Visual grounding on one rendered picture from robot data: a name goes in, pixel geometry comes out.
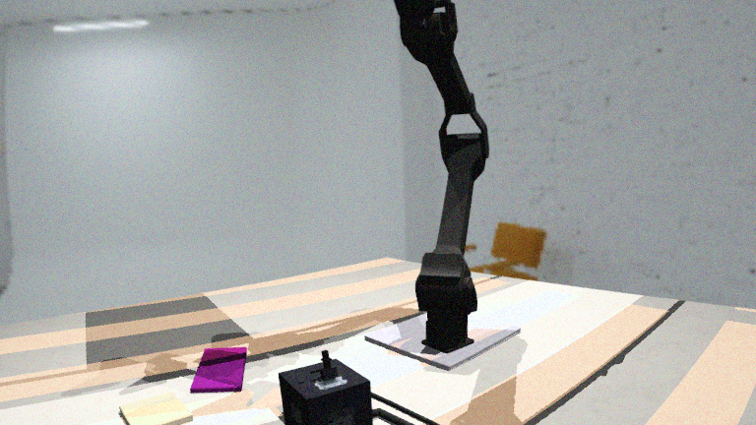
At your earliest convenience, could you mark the flat magenta rectangular slab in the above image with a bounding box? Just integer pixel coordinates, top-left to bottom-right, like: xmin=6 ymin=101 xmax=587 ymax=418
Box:
xmin=190 ymin=346 xmax=247 ymax=393

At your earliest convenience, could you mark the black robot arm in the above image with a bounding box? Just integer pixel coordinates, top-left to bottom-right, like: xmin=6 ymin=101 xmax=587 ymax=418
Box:
xmin=394 ymin=0 xmax=489 ymax=354

